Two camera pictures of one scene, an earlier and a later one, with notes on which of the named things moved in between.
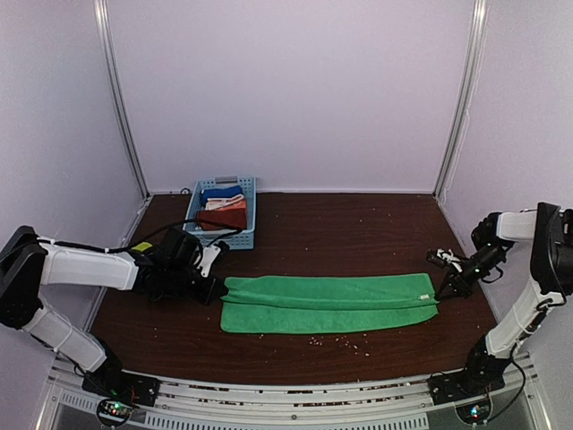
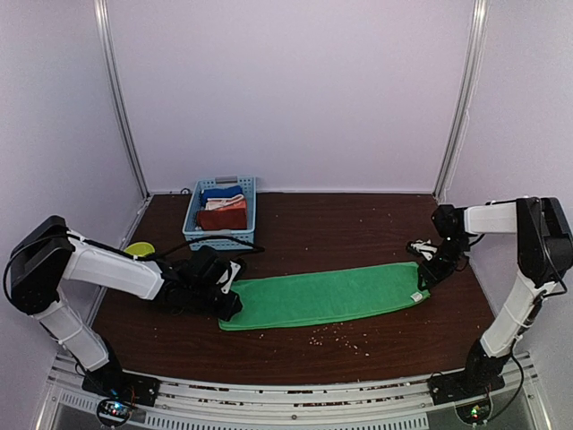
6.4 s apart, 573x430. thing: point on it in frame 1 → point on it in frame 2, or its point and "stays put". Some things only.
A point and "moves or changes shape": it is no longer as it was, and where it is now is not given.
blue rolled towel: [219, 193] stays put
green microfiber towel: [298, 304] moves or changes shape
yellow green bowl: [141, 246] stays put
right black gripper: [463, 287] → [433, 275]
